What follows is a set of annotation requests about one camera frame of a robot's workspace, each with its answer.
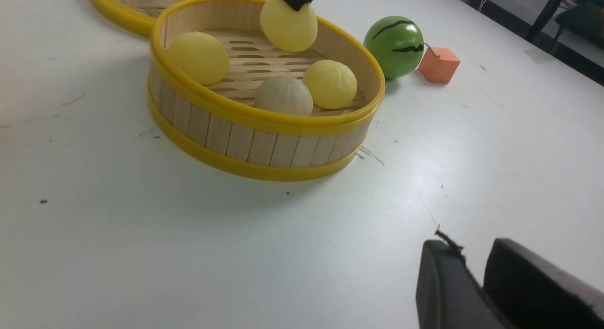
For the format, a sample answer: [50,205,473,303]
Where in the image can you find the yellow toy bun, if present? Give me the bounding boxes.
[168,32,230,85]
[260,0,319,53]
[302,59,358,110]

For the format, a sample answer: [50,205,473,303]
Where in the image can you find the green toy watermelon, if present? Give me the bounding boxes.
[364,16,425,80]

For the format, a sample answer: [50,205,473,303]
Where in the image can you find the dark furniture in background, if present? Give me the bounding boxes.
[460,0,603,84]

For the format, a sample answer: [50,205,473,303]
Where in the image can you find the bamboo steamer lid yellow rim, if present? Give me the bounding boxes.
[91,0,183,37]

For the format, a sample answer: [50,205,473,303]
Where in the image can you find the orange foam cube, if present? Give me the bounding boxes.
[417,46,460,84]

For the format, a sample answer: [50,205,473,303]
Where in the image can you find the bamboo steamer tray yellow rim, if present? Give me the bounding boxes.
[147,0,386,181]

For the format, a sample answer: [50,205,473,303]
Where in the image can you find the white toy bun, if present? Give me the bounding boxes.
[254,75,314,116]

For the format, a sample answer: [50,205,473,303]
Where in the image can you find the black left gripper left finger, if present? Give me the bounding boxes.
[415,230,515,329]

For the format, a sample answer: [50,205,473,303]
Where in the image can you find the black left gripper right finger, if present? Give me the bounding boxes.
[483,238,604,329]

